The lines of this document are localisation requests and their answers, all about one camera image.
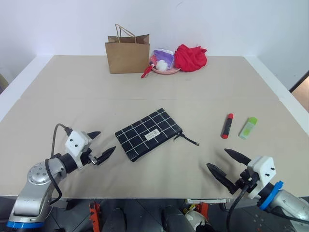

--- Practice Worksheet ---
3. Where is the black checkered pencil pouch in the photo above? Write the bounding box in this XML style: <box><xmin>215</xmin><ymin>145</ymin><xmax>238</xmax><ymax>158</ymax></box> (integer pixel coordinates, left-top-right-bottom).
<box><xmin>114</xmin><ymin>108</ymin><xmax>200</xmax><ymax>163</ymax></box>

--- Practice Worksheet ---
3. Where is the white fluffy ball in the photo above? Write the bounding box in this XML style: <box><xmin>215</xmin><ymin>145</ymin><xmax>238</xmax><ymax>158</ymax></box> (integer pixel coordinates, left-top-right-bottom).
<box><xmin>156</xmin><ymin>60</ymin><xmax>168</xmax><ymax>72</ymax></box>

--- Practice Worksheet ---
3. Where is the pink plate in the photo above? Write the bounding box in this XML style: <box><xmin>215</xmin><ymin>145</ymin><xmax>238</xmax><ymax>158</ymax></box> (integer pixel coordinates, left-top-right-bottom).
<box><xmin>151</xmin><ymin>64</ymin><xmax>182</xmax><ymax>75</ymax></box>

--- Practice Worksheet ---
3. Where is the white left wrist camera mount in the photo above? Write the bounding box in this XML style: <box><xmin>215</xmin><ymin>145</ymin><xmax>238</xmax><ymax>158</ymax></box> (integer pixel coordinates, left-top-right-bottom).
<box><xmin>65</xmin><ymin>130</ymin><xmax>94</xmax><ymax>169</ymax></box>

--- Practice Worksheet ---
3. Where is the red crumpled cloth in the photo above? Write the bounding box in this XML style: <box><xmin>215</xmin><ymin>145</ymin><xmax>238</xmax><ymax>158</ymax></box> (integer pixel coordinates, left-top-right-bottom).
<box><xmin>173</xmin><ymin>44</ymin><xmax>208</xmax><ymax>73</ymax></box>

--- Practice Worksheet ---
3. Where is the beige table cover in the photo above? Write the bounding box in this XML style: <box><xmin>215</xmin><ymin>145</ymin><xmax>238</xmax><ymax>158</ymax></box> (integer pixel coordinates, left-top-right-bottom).
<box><xmin>0</xmin><ymin>55</ymin><xmax>299</xmax><ymax>199</ymax></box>

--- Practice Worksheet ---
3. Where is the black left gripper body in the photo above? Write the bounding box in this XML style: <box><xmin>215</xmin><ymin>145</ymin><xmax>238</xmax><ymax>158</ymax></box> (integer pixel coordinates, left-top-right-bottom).
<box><xmin>81</xmin><ymin>147</ymin><xmax>99</xmax><ymax>168</ymax></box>

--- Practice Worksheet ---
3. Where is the orange black tool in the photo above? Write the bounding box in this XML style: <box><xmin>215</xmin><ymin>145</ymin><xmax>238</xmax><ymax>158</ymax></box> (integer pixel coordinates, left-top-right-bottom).
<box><xmin>88</xmin><ymin>202</ymin><xmax>101</xmax><ymax>232</ymax></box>

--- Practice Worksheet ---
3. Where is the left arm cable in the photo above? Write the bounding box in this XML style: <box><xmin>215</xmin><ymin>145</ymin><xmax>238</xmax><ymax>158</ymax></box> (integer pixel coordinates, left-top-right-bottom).
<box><xmin>44</xmin><ymin>123</ymin><xmax>73</xmax><ymax>203</ymax></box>

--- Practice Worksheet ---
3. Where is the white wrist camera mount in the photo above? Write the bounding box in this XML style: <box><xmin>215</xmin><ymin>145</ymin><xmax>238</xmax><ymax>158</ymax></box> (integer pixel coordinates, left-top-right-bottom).
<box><xmin>65</xmin><ymin>130</ymin><xmax>94</xmax><ymax>169</ymax></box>
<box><xmin>246</xmin><ymin>156</ymin><xmax>276</xmax><ymax>200</ymax></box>

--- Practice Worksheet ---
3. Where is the light green highlighter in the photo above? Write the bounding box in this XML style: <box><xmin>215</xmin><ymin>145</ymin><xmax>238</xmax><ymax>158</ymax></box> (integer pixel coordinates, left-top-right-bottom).
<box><xmin>239</xmin><ymin>116</ymin><xmax>258</xmax><ymax>140</ymax></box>

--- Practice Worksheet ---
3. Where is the brown paper bag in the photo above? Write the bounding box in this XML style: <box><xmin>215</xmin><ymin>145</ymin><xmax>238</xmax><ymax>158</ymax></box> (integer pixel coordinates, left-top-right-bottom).
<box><xmin>104</xmin><ymin>23</ymin><xmax>151</xmax><ymax>74</ymax></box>

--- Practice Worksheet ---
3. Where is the white rounded shoe shape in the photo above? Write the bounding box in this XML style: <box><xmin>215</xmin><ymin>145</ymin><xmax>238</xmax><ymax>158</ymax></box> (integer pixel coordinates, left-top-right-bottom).
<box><xmin>185</xmin><ymin>210</ymin><xmax>209</xmax><ymax>231</ymax></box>

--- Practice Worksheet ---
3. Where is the dark rounded shape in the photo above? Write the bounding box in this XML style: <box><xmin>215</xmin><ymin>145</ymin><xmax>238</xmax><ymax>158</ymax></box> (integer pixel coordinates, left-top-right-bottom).
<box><xmin>161</xmin><ymin>206</ymin><xmax>190</xmax><ymax>232</ymax></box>

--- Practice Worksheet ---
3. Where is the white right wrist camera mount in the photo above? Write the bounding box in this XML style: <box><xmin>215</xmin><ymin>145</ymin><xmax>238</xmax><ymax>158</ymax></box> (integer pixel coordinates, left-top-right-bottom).
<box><xmin>246</xmin><ymin>156</ymin><xmax>276</xmax><ymax>200</ymax></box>

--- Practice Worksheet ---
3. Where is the red clip toy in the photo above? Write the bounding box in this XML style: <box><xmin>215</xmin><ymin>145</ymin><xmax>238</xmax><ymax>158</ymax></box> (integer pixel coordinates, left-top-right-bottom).
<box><xmin>141</xmin><ymin>63</ymin><xmax>155</xmax><ymax>79</ymax></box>

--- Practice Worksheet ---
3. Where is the red black marker pen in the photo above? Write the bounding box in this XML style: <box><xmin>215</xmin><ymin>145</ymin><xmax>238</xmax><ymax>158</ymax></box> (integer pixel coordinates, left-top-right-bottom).
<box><xmin>221</xmin><ymin>113</ymin><xmax>235</xmax><ymax>140</ymax></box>

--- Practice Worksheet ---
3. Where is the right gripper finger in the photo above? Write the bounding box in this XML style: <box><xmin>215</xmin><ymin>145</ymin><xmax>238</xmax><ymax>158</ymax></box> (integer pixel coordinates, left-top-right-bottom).
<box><xmin>206</xmin><ymin>162</ymin><xmax>239</xmax><ymax>195</ymax></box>
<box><xmin>224</xmin><ymin>148</ymin><xmax>252</xmax><ymax>167</ymax></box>

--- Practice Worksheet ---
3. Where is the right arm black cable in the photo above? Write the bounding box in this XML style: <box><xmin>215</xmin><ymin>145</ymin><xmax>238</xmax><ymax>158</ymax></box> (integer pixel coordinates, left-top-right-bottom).
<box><xmin>226</xmin><ymin>183</ymin><xmax>251</xmax><ymax>232</ymax></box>

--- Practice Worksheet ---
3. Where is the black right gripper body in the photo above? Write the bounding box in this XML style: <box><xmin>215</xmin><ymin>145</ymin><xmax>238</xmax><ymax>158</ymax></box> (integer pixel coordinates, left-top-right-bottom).
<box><xmin>233</xmin><ymin>169</ymin><xmax>259</xmax><ymax>194</ymax></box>

